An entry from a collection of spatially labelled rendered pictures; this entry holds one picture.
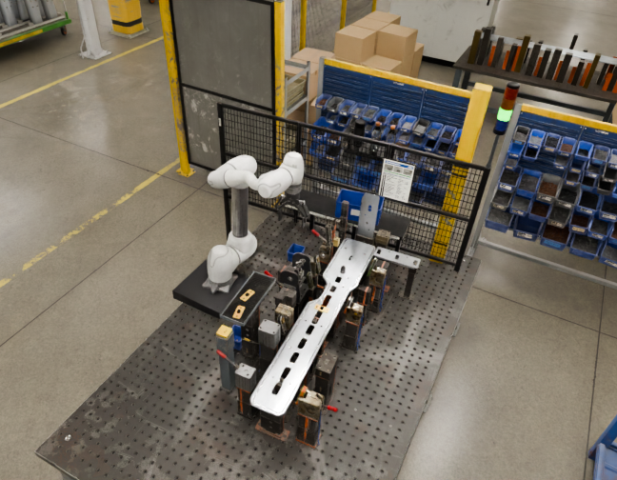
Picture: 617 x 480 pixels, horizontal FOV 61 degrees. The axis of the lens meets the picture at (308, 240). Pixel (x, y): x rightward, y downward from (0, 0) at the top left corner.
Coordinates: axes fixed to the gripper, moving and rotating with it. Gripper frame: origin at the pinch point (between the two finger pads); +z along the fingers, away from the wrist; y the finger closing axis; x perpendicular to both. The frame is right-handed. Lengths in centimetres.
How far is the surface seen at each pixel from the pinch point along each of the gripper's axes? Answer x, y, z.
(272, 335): -48, 13, 36
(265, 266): 36, -35, 76
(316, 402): -71, 47, 40
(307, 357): -46, 31, 46
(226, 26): 194, -153, -25
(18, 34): 380, -643, 120
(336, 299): 0, 30, 46
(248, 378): -73, 13, 40
